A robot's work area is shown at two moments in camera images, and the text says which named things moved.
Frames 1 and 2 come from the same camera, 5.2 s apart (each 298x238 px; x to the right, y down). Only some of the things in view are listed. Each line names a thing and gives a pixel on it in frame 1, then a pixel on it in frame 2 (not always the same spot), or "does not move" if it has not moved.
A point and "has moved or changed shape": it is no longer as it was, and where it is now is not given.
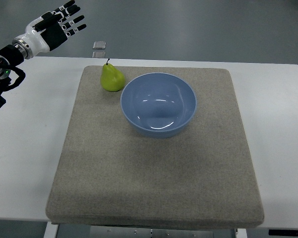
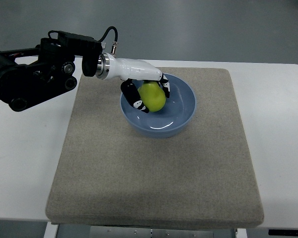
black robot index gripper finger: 71,2 → 165,85
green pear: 112,79 has moved or changed shape
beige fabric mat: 109,174 does not move
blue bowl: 158,105 does not move
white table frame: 51,233 does not move
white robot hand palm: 33,43 → 110,67
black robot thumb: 48,19 → 131,90
